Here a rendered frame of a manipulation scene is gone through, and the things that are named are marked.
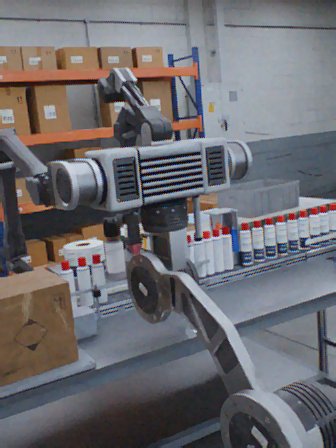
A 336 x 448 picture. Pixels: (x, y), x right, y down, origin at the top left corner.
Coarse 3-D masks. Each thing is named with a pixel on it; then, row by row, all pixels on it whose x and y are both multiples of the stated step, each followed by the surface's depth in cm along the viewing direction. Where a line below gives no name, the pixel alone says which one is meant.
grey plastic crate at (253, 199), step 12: (264, 180) 465; (276, 180) 455; (288, 180) 444; (216, 192) 431; (228, 192) 420; (240, 192) 409; (252, 192) 403; (264, 192) 411; (276, 192) 420; (288, 192) 429; (228, 204) 423; (240, 204) 412; (252, 204) 404; (264, 204) 413; (276, 204) 421; (288, 204) 430; (240, 216) 415; (252, 216) 406
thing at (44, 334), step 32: (0, 288) 164; (32, 288) 161; (64, 288) 164; (0, 320) 154; (32, 320) 159; (64, 320) 165; (0, 352) 155; (32, 352) 161; (64, 352) 166; (0, 384) 156
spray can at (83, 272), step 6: (78, 258) 209; (84, 258) 209; (78, 264) 209; (84, 264) 209; (78, 270) 209; (84, 270) 208; (78, 276) 209; (84, 276) 209; (90, 276) 211; (78, 282) 210; (84, 282) 209; (90, 282) 211; (84, 288) 210; (84, 294) 210; (90, 294) 211; (84, 300) 211; (90, 300) 211; (90, 306) 211
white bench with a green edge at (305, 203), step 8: (304, 200) 468; (312, 200) 464; (320, 200) 460; (328, 200) 456; (216, 208) 468; (296, 208) 432; (304, 208) 429; (328, 208) 449; (264, 216) 411; (272, 216) 408; (296, 216) 428; (208, 224) 400; (240, 224) 388; (248, 224) 393; (264, 224) 409
